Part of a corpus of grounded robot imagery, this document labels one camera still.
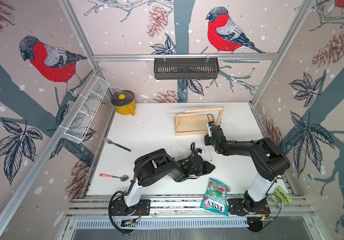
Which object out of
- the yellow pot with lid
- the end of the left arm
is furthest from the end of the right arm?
the yellow pot with lid

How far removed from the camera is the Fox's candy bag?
0.73 meters

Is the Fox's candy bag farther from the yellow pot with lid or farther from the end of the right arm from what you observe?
the yellow pot with lid

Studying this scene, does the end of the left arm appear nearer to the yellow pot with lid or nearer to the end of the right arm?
the end of the right arm

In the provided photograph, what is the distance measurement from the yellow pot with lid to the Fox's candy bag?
74 centimetres

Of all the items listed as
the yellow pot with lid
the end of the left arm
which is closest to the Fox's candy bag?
the end of the left arm

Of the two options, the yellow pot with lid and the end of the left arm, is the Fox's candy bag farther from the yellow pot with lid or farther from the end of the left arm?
the yellow pot with lid

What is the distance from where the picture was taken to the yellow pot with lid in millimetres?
1088
